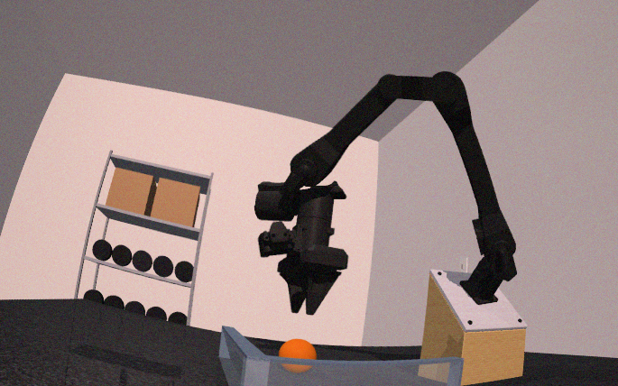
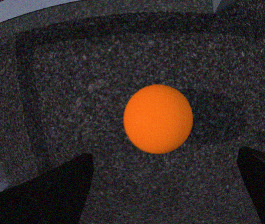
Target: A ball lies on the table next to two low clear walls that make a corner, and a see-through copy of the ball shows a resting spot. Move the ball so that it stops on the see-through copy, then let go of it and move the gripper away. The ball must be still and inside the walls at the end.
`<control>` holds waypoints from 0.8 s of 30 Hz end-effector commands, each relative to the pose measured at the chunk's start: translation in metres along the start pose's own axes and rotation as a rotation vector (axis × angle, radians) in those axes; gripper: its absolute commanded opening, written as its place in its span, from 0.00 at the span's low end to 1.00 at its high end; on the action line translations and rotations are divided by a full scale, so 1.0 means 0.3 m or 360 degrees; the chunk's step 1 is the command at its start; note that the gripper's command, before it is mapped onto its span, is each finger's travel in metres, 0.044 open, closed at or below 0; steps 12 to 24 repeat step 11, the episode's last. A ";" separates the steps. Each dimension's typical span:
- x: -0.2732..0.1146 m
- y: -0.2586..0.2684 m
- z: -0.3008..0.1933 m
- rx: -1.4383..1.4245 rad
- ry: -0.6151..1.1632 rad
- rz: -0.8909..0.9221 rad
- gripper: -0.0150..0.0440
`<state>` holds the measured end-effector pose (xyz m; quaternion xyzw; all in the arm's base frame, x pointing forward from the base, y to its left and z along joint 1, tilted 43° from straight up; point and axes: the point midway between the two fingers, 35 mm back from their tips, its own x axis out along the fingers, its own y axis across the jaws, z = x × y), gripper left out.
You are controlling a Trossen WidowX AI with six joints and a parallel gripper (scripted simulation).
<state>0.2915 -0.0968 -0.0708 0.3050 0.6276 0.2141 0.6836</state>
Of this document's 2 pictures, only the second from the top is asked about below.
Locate low clear corner walls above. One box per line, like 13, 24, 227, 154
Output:
0, 0, 234, 37

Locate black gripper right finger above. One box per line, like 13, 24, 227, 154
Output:
237, 147, 265, 224

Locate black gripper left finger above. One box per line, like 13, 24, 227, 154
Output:
0, 153, 93, 224

